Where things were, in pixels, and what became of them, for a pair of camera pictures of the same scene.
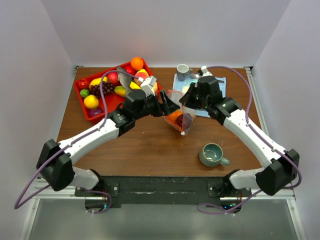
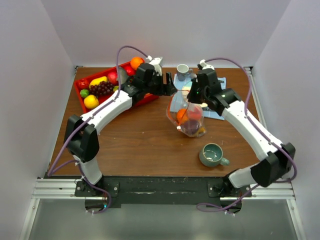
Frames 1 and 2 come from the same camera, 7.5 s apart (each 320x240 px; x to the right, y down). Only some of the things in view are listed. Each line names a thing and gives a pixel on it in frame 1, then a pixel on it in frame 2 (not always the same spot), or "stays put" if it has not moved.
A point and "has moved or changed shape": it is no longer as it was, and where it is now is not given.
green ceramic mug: (211, 155) stays put
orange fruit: (137, 63) stays put
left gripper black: (165, 107) to (163, 90)
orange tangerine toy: (172, 116) to (182, 116)
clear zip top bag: (182, 120) has moved or changed shape
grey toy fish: (125, 79) stays put
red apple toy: (129, 69) stays put
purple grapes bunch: (108, 88) stays put
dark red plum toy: (185, 119) to (191, 126)
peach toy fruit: (142, 73) has moved or changed shape
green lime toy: (84, 93) stays put
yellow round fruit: (91, 101) stays put
